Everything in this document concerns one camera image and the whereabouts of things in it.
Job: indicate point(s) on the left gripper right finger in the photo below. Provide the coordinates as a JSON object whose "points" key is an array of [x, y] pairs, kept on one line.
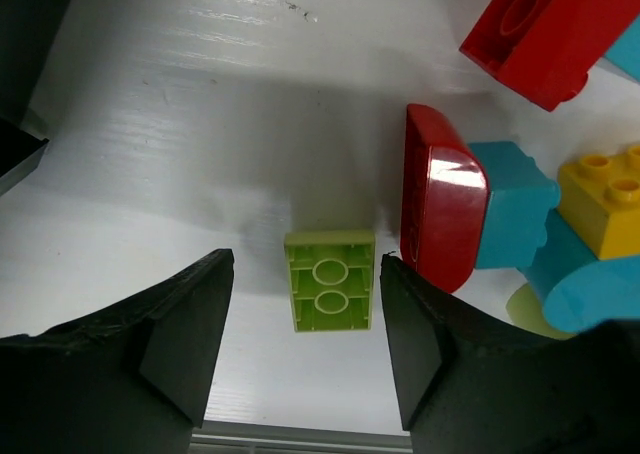
{"points": [[467, 382]]}

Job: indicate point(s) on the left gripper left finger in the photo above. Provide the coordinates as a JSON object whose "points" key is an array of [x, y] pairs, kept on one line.
{"points": [[133, 377]]}

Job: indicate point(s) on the teal rounded lego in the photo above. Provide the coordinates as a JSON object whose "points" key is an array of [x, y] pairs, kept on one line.
{"points": [[576, 289]]}

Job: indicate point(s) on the red arch lego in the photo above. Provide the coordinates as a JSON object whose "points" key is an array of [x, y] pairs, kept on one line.
{"points": [[544, 49]]}

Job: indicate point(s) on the light green slope lego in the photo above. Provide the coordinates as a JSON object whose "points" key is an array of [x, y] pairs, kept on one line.
{"points": [[525, 311]]}

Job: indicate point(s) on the red curved lego lower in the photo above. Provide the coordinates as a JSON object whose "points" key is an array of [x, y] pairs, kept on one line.
{"points": [[444, 200]]}

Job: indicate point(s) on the small teal lego lower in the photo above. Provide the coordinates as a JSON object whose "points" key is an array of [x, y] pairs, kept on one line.
{"points": [[520, 198]]}

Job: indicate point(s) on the small teal lego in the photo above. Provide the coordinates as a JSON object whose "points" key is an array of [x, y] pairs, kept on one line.
{"points": [[623, 57], [520, 198]]}

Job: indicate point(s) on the small yellow lego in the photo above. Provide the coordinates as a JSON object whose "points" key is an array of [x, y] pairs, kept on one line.
{"points": [[600, 202]]}

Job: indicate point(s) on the small teal lego upper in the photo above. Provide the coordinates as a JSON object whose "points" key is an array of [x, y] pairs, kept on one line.
{"points": [[623, 57]]}

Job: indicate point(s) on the aluminium rail frame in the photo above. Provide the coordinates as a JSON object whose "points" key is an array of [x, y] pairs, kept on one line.
{"points": [[227, 437]]}

